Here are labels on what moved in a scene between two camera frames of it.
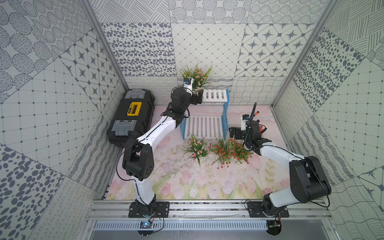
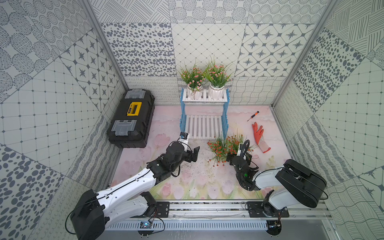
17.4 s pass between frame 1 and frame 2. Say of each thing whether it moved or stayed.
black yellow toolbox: stayed
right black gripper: moved
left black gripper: moved
